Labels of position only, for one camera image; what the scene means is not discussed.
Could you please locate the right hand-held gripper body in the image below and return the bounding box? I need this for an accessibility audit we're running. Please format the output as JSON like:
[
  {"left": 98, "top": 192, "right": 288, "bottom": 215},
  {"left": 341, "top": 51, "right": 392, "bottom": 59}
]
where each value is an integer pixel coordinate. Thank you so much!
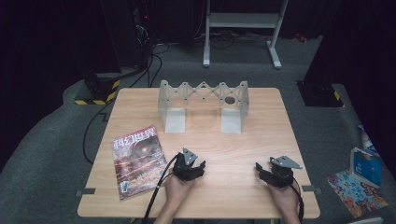
[{"left": 264, "top": 155, "right": 304, "bottom": 189}]

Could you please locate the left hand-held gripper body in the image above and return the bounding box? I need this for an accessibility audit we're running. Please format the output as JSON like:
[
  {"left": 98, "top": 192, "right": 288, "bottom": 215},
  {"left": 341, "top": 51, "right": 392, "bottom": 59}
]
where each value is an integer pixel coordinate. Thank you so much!
[{"left": 172, "top": 147, "right": 201, "bottom": 182}]

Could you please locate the red cover magazine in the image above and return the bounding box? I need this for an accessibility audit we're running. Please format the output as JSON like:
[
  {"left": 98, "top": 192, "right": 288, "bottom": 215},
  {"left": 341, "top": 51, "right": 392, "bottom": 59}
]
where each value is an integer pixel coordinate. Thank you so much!
[{"left": 111, "top": 124, "right": 169, "bottom": 201}]

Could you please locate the person's left hand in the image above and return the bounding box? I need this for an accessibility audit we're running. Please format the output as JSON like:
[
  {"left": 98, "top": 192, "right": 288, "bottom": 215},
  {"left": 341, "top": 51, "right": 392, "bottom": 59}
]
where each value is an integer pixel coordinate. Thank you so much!
[{"left": 163, "top": 173, "right": 196, "bottom": 209}]

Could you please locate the person's right hand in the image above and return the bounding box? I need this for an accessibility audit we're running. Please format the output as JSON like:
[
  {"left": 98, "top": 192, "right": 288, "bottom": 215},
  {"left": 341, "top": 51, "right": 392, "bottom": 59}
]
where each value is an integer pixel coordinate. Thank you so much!
[{"left": 266, "top": 181, "right": 301, "bottom": 217}]

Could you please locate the grey tape strip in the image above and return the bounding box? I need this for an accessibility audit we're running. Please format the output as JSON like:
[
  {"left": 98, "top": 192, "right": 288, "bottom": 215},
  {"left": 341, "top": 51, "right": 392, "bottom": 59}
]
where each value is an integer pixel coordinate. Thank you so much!
[
  {"left": 302, "top": 184, "right": 323, "bottom": 195},
  {"left": 75, "top": 188, "right": 96, "bottom": 198}
]

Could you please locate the grey expandable book rack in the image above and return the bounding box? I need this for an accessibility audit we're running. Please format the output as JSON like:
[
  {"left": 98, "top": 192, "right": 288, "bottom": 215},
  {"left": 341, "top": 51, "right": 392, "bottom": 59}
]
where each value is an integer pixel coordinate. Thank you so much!
[{"left": 157, "top": 79, "right": 249, "bottom": 135}]

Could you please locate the colourful patterned booklet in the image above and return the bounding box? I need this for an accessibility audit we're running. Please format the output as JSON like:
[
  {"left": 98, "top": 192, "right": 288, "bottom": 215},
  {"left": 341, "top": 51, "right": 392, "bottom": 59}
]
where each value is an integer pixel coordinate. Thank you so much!
[{"left": 326, "top": 169, "right": 389, "bottom": 219}]

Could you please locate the blue white box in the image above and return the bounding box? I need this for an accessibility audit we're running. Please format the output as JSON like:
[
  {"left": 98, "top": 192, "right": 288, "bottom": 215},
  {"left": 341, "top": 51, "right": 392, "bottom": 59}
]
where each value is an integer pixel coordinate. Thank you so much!
[{"left": 348, "top": 147, "right": 383, "bottom": 189}]

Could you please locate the black stand base yellow mark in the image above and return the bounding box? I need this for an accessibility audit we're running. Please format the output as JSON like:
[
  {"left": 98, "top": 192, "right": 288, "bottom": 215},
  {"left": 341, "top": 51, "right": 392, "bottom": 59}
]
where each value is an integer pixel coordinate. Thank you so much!
[{"left": 296, "top": 80, "right": 346, "bottom": 108}]

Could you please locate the white blue packet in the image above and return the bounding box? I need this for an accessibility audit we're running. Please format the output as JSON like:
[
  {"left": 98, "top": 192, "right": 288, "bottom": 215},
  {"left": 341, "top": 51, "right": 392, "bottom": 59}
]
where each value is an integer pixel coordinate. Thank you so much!
[{"left": 357, "top": 124, "right": 379, "bottom": 156}]

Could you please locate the black yellow striped stand base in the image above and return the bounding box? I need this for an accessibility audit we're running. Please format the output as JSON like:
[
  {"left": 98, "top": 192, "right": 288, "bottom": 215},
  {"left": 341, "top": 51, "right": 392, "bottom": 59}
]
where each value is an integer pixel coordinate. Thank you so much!
[{"left": 74, "top": 72, "right": 121, "bottom": 106}]

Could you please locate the white metal stand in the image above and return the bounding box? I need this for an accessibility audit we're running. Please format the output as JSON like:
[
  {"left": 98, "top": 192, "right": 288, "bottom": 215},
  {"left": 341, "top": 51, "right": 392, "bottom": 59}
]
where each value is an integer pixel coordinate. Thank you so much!
[{"left": 202, "top": 0, "right": 290, "bottom": 70}]

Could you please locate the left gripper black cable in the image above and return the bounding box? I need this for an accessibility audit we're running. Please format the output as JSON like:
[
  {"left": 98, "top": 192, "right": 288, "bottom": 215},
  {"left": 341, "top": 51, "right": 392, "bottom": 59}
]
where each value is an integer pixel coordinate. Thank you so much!
[{"left": 141, "top": 152, "right": 182, "bottom": 224}]

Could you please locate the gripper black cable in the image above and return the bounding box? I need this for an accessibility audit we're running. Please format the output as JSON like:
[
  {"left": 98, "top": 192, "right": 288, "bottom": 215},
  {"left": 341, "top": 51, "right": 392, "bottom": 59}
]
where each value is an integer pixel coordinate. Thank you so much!
[
  {"left": 290, "top": 181, "right": 305, "bottom": 224},
  {"left": 141, "top": 152, "right": 182, "bottom": 224}
]

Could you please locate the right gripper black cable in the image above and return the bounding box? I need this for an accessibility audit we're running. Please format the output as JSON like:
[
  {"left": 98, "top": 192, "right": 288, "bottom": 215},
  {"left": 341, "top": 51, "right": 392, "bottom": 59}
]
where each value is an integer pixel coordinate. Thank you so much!
[{"left": 290, "top": 181, "right": 305, "bottom": 224}]

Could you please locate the black floor cable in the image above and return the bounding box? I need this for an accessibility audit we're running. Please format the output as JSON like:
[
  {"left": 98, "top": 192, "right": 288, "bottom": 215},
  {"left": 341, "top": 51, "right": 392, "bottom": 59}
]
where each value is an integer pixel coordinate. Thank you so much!
[{"left": 82, "top": 100, "right": 114, "bottom": 165}]

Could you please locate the bundle of black cables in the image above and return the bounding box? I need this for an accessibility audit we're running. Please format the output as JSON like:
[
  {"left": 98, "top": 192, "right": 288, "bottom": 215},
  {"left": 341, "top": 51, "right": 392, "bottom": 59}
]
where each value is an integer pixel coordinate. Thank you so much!
[{"left": 128, "top": 41, "right": 172, "bottom": 89}]

